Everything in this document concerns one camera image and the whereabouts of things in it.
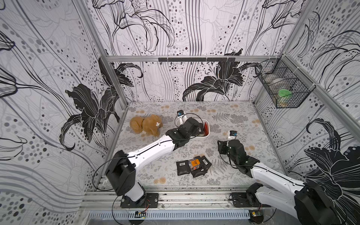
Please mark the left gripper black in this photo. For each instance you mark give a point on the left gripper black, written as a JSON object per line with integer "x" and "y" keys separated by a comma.
{"x": 194, "y": 130}

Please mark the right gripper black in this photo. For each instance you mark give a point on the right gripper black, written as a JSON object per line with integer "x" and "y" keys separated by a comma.
{"x": 222, "y": 146}

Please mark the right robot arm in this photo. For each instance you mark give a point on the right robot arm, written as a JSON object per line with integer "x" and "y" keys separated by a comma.
{"x": 305, "y": 201}

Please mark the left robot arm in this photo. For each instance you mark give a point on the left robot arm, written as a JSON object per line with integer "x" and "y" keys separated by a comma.
{"x": 123, "y": 168}

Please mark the white plastic storage box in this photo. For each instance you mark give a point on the white plastic storage box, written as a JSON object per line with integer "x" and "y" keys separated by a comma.
{"x": 201, "y": 135}

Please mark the orange label tea bag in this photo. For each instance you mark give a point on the orange label tea bag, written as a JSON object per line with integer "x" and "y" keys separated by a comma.
{"x": 194, "y": 163}

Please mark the black tea bag pile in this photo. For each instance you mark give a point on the black tea bag pile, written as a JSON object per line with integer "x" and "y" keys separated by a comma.
{"x": 183, "y": 167}

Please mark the brown plush dog toy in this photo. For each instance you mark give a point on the brown plush dog toy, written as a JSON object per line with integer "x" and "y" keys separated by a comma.
{"x": 149, "y": 125}

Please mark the green lid in basket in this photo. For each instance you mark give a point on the green lid in basket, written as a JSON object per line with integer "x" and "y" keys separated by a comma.
{"x": 284, "y": 93}

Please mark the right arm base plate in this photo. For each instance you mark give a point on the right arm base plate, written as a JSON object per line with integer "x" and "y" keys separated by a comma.
{"x": 242, "y": 200}

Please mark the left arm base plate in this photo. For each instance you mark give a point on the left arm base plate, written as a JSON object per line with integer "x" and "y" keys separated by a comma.
{"x": 148, "y": 201}

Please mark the black bar on rail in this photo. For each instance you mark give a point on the black bar on rail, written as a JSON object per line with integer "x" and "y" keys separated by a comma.
{"x": 193, "y": 59}

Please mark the black wire basket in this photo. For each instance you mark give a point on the black wire basket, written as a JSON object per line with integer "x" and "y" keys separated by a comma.
{"x": 274, "y": 74}

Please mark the white perforated cable duct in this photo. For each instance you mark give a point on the white perforated cable duct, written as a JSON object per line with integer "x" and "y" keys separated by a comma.
{"x": 171, "y": 215}

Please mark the aluminium corner frame post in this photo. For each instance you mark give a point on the aluminium corner frame post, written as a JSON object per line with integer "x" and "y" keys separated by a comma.
{"x": 94, "y": 34}

